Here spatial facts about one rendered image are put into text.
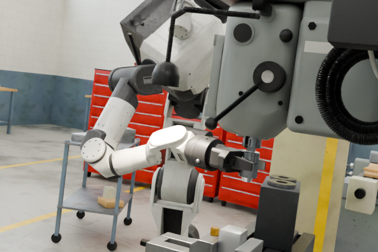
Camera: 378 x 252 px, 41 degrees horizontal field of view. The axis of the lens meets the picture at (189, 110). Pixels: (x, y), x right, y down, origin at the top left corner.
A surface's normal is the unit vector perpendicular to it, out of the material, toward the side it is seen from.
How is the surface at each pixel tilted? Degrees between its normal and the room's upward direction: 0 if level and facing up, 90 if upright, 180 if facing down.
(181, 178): 81
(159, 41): 59
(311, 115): 90
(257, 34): 90
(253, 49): 90
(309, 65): 90
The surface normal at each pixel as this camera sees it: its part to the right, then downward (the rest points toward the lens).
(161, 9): -0.09, -0.49
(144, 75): 0.68, 0.00
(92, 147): -0.38, -0.51
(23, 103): 0.91, 0.14
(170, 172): -0.15, -0.12
